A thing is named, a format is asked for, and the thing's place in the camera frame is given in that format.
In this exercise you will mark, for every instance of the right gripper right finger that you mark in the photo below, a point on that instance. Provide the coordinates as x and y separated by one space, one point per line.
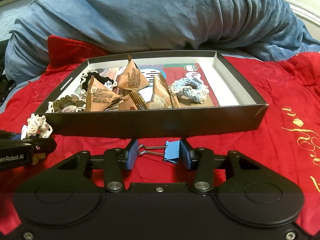
189 155

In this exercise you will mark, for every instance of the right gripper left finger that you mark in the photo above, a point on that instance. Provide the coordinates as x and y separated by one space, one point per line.
128 155

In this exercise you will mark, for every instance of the blue binder clip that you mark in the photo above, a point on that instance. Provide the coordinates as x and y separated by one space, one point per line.
170 151

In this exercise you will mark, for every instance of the cream crochet scrunchie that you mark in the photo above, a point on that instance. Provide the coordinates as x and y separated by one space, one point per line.
36 125

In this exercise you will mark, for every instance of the brown triangular snack packet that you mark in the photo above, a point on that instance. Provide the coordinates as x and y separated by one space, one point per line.
162 96

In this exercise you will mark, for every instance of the light blue crochet scrunchie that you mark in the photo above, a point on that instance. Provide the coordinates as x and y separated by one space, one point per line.
193 88

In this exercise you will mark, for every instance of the black white crochet scrunchie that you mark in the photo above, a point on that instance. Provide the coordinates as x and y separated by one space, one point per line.
106 81

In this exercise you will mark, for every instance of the black shallow cardboard box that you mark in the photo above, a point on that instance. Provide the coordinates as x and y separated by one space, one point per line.
241 107

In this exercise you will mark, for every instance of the black clothing pile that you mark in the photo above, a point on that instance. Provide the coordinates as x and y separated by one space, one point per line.
6 85

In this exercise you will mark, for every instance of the brown crochet scrunchie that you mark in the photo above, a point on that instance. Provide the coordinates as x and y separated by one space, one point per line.
67 104

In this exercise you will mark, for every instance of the Chinese history textbook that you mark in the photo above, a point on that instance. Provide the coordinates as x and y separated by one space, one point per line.
170 71

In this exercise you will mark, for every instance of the red embroidered quilt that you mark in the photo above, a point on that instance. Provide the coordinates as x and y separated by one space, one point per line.
287 141

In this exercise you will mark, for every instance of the blue plush blanket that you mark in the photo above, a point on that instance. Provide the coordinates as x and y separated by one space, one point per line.
267 29

